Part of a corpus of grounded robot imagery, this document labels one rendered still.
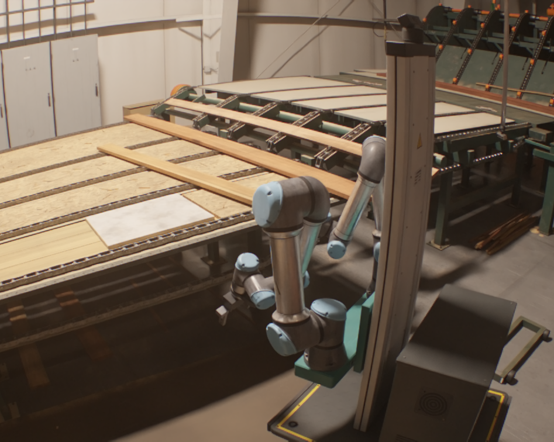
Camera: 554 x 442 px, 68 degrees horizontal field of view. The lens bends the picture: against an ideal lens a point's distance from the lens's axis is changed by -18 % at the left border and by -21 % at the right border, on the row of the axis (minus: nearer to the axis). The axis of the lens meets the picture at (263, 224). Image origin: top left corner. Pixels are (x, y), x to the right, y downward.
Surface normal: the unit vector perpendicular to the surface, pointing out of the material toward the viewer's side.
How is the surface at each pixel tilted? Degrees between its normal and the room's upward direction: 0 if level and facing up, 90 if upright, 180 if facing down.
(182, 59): 87
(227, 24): 99
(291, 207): 81
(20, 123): 90
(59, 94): 90
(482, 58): 47
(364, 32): 86
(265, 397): 0
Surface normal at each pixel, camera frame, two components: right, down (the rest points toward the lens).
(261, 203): -0.87, 0.08
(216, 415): -0.02, -0.92
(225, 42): 0.57, 0.45
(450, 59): -0.61, -0.46
